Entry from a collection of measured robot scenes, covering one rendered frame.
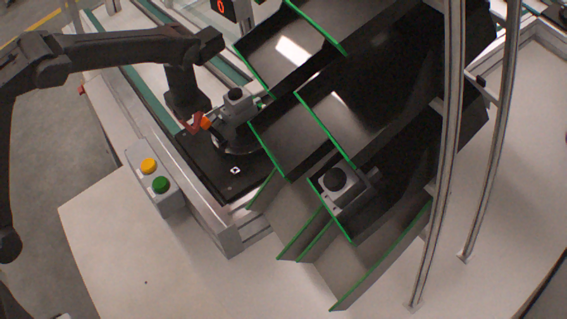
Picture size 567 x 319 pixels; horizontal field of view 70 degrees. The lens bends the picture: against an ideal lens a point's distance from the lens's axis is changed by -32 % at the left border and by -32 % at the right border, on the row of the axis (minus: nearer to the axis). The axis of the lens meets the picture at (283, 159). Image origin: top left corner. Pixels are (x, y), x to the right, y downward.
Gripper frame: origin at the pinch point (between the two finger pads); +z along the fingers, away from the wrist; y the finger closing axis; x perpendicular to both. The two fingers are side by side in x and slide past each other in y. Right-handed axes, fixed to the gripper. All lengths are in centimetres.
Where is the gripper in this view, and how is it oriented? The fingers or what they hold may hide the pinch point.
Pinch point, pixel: (194, 129)
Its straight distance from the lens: 114.0
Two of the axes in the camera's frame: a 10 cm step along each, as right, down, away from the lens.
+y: -5.9, -5.5, 5.9
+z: 1.2, 6.6, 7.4
